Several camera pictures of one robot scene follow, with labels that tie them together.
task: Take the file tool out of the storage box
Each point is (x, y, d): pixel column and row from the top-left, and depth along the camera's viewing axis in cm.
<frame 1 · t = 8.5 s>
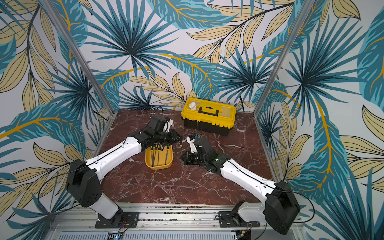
left hand: (182, 140, 80), fingers closed
right hand: (179, 157, 77), fingers closed
yellow plastic storage tray: (165, 159, 97), on the table
yellow black toolbox: (208, 116, 98), point 17 cm above the table

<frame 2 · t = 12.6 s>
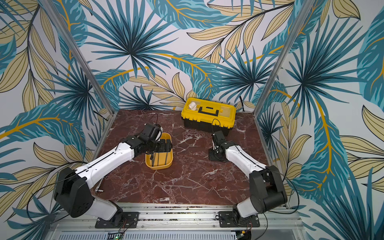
left hand: (164, 148, 83), fingers open
right hand: (213, 156, 90), fingers open
the named things where they were.

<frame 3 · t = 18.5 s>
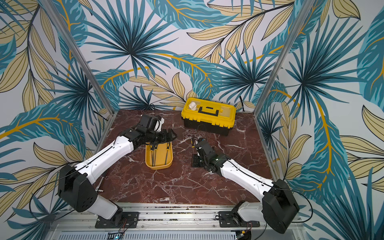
left hand: (170, 139, 80), fingers open
right hand: (192, 159, 83), fingers closed
the named things where they were.

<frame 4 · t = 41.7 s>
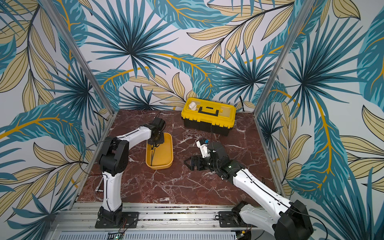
left hand: (158, 141, 101), fingers open
right hand: (190, 161, 76), fingers open
the named things where they were.

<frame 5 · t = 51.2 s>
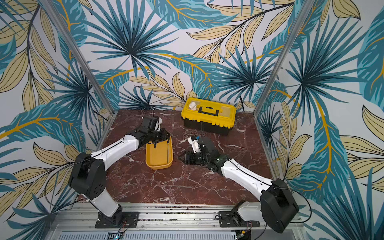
left hand: (169, 136, 89), fingers closed
right hand: (180, 157, 78), fingers open
the named things where they were.

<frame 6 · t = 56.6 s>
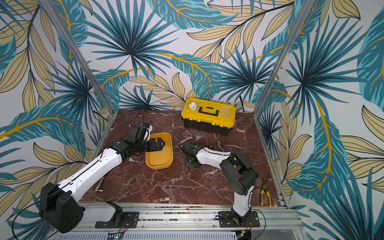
left hand: (156, 146, 81), fingers open
right hand: (191, 162, 94), fingers closed
yellow handled pliers: (264, 189, 83), point 3 cm above the table
the other named things where they were.

